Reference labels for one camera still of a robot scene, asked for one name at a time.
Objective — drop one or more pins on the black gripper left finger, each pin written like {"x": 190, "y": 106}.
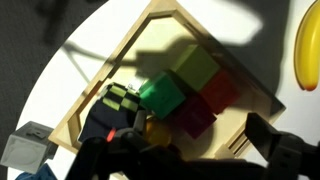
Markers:
{"x": 113, "y": 156}

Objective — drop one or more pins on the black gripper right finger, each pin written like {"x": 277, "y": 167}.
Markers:
{"x": 286, "y": 156}

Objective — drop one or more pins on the black white checkered plush cube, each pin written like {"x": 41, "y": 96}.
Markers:
{"x": 106, "y": 115}

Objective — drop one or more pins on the dark red toy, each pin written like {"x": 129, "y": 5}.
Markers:
{"x": 220, "y": 91}

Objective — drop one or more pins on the shallow wooden box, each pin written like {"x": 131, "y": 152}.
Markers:
{"x": 156, "y": 36}

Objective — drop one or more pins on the yellow ball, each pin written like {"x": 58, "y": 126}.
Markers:
{"x": 156, "y": 133}

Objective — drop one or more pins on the grey cube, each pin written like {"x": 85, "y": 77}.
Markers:
{"x": 26, "y": 150}

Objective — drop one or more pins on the magenta cube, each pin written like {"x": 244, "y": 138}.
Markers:
{"x": 195, "y": 116}

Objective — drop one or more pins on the yellow banana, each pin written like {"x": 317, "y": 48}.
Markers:
{"x": 308, "y": 50}

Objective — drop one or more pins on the lime green cube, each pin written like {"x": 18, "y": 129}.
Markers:
{"x": 196, "y": 66}

